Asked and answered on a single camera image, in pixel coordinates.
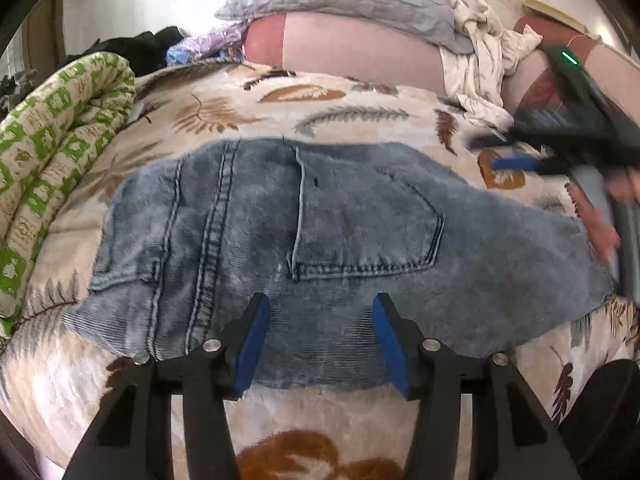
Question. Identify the wooden door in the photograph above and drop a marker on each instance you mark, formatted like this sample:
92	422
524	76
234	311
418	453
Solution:
45	25

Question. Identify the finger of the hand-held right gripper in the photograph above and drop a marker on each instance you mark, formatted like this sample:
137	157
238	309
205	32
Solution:
505	139
515	164

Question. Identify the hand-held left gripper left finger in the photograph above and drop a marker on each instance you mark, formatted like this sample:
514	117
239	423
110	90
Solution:
250	350

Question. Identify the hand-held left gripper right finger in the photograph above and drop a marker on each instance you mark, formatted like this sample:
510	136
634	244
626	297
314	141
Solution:
392	350

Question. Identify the black clothing pile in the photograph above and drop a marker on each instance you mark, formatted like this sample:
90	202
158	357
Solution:
135	45

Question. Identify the leaf print fleece blanket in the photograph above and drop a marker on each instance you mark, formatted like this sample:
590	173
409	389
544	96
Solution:
300	105

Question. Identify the person's right hand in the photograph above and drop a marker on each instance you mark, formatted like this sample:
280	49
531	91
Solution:
597	225

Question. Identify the purple plastic bag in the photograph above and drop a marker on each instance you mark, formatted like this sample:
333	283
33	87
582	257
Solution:
200	45

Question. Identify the blue denim pants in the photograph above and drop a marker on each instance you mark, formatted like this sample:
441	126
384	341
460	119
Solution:
350	240

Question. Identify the pink padded headboard cushion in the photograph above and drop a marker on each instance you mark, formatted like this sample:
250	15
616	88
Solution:
350	50

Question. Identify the green patterned rolled quilt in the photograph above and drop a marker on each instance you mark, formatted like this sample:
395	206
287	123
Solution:
55	150

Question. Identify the white crumpled cloth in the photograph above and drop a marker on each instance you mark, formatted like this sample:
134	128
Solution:
480	60

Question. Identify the yellow book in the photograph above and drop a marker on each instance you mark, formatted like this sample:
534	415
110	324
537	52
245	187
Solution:
555	12

